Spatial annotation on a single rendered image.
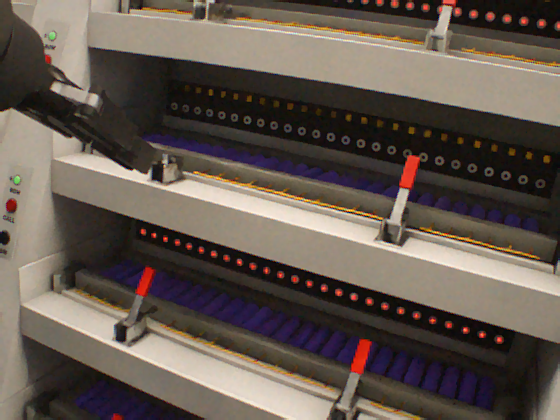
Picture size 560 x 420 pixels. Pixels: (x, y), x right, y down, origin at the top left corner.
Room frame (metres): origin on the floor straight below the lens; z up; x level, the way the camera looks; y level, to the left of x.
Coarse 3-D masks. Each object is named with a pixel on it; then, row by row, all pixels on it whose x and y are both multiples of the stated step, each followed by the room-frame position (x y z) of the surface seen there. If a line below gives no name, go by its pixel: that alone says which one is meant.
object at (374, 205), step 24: (192, 168) 0.67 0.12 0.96; (216, 168) 0.66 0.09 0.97; (240, 168) 0.64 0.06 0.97; (264, 168) 0.65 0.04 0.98; (288, 192) 0.63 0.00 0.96; (312, 192) 0.61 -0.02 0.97; (336, 192) 0.60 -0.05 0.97; (360, 192) 0.60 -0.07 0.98; (384, 216) 0.59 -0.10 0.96; (408, 216) 0.58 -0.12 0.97; (432, 216) 0.57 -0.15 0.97; (456, 216) 0.56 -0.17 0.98; (480, 240) 0.55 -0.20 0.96; (504, 240) 0.54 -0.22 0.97; (528, 240) 0.54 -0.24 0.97; (552, 240) 0.53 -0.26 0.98
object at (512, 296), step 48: (288, 144) 0.74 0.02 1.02; (96, 192) 0.65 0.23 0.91; (144, 192) 0.62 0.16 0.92; (192, 192) 0.60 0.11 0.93; (240, 192) 0.62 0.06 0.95; (480, 192) 0.65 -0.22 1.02; (240, 240) 0.58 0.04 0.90; (288, 240) 0.56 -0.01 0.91; (336, 240) 0.53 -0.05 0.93; (384, 288) 0.53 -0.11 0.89; (432, 288) 0.51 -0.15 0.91; (480, 288) 0.49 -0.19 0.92; (528, 288) 0.47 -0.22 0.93
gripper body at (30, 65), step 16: (16, 16) 0.37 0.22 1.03; (16, 32) 0.36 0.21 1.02; (32, 32) 0.38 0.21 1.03; (16, 48) 0.36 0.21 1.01; (32, 48) 0.37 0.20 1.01; (0, 64) 0.35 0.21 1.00; (16, 64) 0.36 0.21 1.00; (32, 64) 0.37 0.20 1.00; (0, 80) 0.36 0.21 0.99; (16, 80) 0.37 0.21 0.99; (32, 80) 0.38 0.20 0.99; (48, 80) 0.39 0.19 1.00; (64, 80) 0.40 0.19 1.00; (0, 96) 0.37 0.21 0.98; (16, 96) 0.38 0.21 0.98; (32, 96) 0.41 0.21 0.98; (48, 96) 0.40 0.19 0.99
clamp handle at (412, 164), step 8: (408, 160) 0.55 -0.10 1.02; (416, 160) 0.55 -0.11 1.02; (408, 168) 0.55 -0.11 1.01; (416, 168) 0.54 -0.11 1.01; (408, 176) 0.54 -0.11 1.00; (400, 184) 0.54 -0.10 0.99; (408, 184) 0.54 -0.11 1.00; (400, 192) 0.54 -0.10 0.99; (408, 192) 0.54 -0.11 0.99; (400, 200) 0.54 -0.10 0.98; (400, 208) 0.53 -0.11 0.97; (392, 216) 0.53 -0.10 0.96; (400, 216) 0.53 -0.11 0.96
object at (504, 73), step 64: (128, 0) 0.70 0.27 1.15; (256, 0) 0.78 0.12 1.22; (320, 0) 0.75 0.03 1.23; (384, 0) 0.71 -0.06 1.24; (448, 0) 0.54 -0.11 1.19; (512, 0) 0.65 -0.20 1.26; (256, 64) 0.59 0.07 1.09; (320, 64) 0.56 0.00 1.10; (384, 64) 0.54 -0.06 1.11; (448, 64) 0.51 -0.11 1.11; (512, 64) 0.53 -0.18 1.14
